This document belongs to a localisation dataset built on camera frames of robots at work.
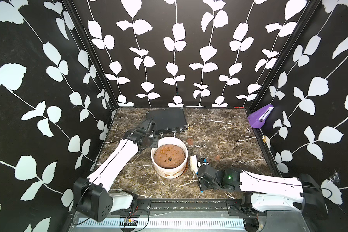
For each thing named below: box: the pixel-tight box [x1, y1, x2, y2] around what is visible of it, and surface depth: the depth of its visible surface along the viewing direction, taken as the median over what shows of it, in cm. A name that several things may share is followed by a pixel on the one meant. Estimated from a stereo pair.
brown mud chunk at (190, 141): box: [186, 138, 194, 146], surface depth 103 cm
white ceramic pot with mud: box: [150, 136, 189, 179], surface depth 83 cm
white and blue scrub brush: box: [189, 155, 199, 175], surface depth 81 cm
